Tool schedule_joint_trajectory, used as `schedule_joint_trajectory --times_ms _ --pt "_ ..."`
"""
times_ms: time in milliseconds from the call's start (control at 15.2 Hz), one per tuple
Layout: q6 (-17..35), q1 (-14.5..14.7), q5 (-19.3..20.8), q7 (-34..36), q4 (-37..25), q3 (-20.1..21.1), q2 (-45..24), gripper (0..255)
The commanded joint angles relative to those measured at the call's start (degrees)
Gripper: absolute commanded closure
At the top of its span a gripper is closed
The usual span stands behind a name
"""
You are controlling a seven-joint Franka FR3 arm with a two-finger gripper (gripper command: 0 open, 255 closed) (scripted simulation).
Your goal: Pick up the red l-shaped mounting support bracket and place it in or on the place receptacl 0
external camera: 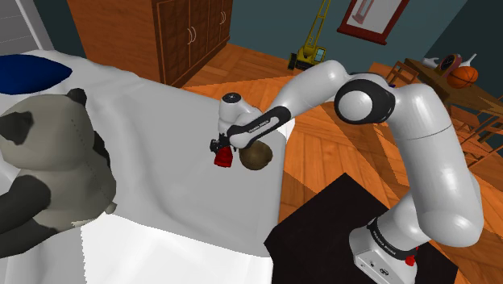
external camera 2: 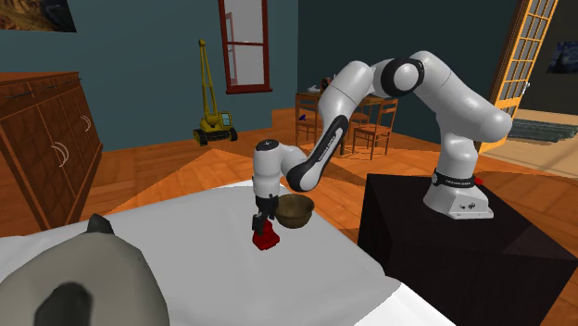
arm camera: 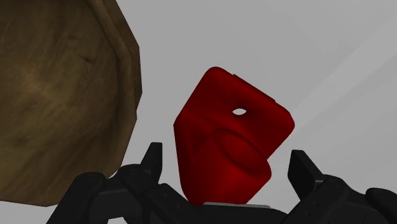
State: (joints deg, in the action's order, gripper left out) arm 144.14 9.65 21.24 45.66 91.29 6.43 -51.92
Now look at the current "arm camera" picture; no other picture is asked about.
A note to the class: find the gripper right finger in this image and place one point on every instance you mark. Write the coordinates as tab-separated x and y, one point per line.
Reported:
328	195

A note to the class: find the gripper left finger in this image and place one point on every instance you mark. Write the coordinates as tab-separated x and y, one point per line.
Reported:
133	189

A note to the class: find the red block with hole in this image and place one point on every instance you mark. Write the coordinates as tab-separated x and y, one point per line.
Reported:
223	139

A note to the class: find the brown wooden bowl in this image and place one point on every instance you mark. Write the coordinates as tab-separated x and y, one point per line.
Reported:
62	99

